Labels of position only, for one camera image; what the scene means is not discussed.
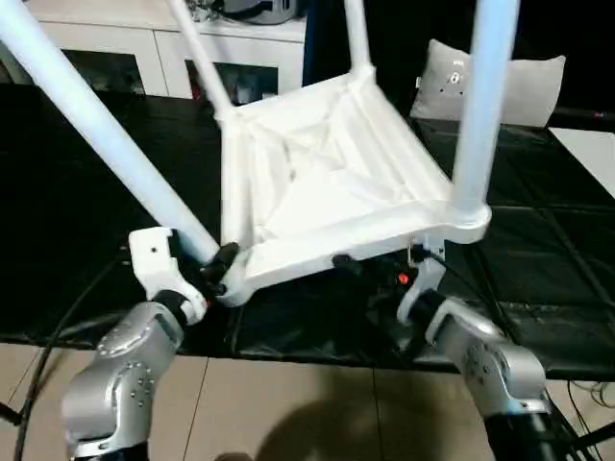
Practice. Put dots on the black box with gold label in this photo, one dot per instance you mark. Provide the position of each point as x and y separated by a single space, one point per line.
399 38

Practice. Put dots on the white pillow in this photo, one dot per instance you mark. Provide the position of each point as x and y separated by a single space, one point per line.
528 91

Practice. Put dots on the black metal table leg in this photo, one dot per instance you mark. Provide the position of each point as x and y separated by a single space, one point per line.
593 437
10 414

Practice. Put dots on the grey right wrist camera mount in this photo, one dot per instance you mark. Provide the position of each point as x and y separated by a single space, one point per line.
425 283

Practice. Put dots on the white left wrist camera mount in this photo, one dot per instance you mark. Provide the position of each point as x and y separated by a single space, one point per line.
158 259

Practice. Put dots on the grey round pot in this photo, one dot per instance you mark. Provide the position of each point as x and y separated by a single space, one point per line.
264 9

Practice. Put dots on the white glass-door cabinet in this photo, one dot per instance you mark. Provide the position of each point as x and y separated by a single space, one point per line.
120 38

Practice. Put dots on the white flat board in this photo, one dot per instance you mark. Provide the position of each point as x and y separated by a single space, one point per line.
586 153

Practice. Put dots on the white plastic table top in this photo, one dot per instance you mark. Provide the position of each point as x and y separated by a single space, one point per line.
336 192

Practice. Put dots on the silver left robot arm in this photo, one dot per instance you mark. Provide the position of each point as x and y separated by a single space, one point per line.
125 365

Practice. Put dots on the black left robot foot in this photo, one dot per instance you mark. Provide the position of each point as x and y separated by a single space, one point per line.
234 456

